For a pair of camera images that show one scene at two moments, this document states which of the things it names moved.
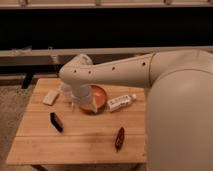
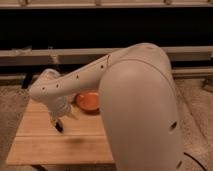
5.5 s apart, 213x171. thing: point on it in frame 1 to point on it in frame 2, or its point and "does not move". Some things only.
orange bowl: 98,99 does not move
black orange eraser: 56,121 does not move
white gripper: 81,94 to 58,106
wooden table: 52,130 does not move
